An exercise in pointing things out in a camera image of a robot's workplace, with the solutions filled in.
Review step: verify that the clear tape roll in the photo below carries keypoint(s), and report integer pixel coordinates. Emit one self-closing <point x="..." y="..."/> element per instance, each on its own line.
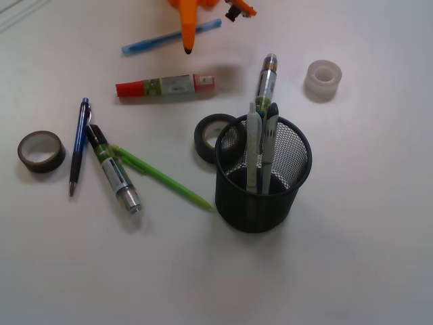
<point x="322" y="80"/>

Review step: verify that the dark blue pen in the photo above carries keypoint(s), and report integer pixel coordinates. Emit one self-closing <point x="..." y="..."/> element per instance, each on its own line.
<point x="84" y="118"/>

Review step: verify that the black tape roll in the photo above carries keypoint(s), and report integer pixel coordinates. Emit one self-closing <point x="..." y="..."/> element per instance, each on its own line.
<point x="208" y="130"/>

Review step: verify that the light blue pen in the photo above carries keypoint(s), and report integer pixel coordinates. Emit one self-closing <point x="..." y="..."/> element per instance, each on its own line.
<point x="150" y="44"/>

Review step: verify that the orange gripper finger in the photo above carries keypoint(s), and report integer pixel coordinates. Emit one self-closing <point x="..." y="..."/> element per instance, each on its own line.
<point x="239" y="7"/>
<point x="188" y="12"/>

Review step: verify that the red cap marker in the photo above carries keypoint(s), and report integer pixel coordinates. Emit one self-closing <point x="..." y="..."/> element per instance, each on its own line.
<point x="177" y="85"/>

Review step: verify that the white dark-capped pen in holder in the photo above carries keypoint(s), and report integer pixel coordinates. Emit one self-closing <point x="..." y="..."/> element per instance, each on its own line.
<point x="269" y="138"/>

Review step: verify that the black cap marker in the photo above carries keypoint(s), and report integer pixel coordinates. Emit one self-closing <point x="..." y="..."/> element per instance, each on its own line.
<point x="119" y="181"/>

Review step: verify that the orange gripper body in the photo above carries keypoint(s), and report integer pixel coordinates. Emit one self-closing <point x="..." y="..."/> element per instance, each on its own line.
<point x="206" y="2"/>

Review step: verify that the green mechanical pencil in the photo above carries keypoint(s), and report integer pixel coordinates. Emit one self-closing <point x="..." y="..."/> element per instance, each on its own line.
<point x="146" y="169"/>

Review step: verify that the marker behind pen holder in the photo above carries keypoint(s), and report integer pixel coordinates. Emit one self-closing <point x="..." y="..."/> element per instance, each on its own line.
<point x="266" y="84"/>

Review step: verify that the brown tape roll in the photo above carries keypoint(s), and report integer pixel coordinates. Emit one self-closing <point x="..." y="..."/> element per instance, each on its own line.
<point x="41" y="151"/>

